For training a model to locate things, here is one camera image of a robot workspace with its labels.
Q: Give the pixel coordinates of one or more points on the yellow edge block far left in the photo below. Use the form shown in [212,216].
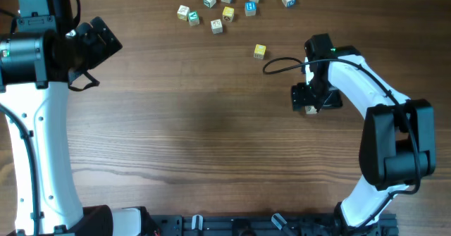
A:
[183,12]

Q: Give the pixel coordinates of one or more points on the blue H block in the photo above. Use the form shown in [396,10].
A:
[250,8]

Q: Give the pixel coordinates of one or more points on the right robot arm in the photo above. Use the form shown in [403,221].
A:
[398,138]

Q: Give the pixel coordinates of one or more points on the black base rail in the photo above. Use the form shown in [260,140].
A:
[316,224]

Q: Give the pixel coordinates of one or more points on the red A block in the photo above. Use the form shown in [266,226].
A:
[310,110]

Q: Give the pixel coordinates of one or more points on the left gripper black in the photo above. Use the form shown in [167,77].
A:
[103,45]

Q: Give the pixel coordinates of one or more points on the yellow top block lower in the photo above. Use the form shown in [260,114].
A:
[259,51]

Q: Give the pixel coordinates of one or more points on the green V block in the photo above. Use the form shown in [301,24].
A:
[193,18]

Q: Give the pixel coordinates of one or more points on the white block red side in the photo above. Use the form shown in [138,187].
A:
[217,26]

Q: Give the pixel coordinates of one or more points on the yellow top block upper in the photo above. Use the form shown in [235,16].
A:
[228,14]

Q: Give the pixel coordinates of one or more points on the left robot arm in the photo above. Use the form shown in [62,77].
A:
[48,48]

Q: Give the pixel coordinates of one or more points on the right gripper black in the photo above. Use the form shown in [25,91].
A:
[300,98]

